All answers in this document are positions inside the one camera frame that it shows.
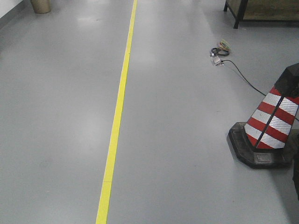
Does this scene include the floor power socket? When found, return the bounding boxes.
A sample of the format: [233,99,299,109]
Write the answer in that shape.
[210,55,224,66]

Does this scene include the yellow floor tape line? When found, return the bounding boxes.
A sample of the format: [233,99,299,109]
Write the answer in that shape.
[95,0,138,224]

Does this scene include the left red white traffic cone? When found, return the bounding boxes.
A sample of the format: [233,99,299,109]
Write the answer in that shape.
[228,63,299,168]

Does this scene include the dark wooden table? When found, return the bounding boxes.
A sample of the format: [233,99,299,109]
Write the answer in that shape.
[223,0,299,29]

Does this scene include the coiled coloured cables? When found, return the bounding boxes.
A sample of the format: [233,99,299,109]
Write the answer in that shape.
[211,38,232,57]

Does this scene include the black floor cable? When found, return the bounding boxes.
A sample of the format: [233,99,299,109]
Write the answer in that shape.
[221,59,299,122]

